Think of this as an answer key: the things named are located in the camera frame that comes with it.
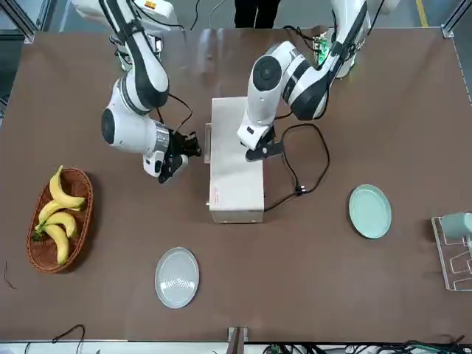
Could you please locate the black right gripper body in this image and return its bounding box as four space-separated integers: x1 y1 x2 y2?
167 128 188 164

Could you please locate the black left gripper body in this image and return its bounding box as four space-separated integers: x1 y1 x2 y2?
257 126 278 153

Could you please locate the thin dark wire scrap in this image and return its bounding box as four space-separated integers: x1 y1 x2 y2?
3 260 18 291

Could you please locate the single yellow banana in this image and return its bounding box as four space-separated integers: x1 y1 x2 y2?
49 165 87 209

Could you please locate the person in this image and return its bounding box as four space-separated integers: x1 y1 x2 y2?
234 0 281 30

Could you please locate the aluminium frame post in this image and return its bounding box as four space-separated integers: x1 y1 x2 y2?
226 326 249 354

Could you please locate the brown wicker basket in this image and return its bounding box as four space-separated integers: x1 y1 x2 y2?
26 167 94 274

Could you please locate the clear acrylic rack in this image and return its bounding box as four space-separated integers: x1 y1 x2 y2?
431 215 472 293

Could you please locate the aluminium frame rail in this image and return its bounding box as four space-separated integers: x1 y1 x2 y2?
0 0 53 44
440 0 472 103

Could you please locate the yellow banana in bunch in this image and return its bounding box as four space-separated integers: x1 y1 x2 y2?
39 211 79 239
36 200 84 226
41 223 71 266

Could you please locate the pale green cup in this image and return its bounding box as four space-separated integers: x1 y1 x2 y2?
441 211 472 237

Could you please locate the small green circuit board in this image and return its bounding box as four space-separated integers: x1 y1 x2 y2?
313 34 330 63

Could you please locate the white toaster oven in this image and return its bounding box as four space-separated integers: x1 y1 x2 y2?
204 96 266 225

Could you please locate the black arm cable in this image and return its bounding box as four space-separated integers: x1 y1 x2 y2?
156 93 195 138

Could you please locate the white side table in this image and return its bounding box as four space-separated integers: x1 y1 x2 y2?
0 341 472 354

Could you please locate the pale grey plate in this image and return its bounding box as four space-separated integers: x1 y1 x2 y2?
154 246 201 310

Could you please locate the black oven power cord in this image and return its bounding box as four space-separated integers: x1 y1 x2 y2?
263 123 331 213

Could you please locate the pale green plate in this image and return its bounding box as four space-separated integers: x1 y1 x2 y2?
348 184 393 240

